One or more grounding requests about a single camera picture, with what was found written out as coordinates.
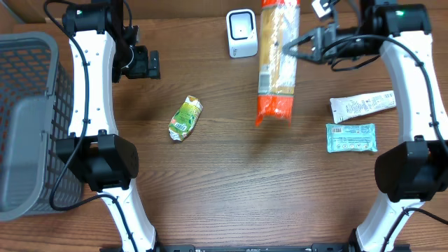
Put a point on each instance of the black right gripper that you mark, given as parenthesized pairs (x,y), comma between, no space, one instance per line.
(288,49)

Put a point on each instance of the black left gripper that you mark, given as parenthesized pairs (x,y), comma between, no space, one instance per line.
(145,64)

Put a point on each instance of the orange spaghetti package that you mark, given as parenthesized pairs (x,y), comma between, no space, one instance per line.
(279,25)

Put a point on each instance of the green tea packet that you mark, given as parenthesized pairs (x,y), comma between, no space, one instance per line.
(184,120)

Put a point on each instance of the white cream tube gold cap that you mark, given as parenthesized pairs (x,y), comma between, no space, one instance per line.
(345,108)

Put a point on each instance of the teal wet wipes pack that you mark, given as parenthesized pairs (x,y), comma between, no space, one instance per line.
(358,138)

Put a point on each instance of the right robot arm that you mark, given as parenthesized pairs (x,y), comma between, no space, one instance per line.
(410,174)

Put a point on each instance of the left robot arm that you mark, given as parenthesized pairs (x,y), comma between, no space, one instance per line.
(104,49)

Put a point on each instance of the white barcode scanner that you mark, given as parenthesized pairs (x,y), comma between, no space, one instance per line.
(242,33)

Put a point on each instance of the grey plastic shopping basket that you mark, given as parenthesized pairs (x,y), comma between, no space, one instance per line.
(36,107)

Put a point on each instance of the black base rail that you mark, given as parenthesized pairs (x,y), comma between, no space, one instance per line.
(317,247)

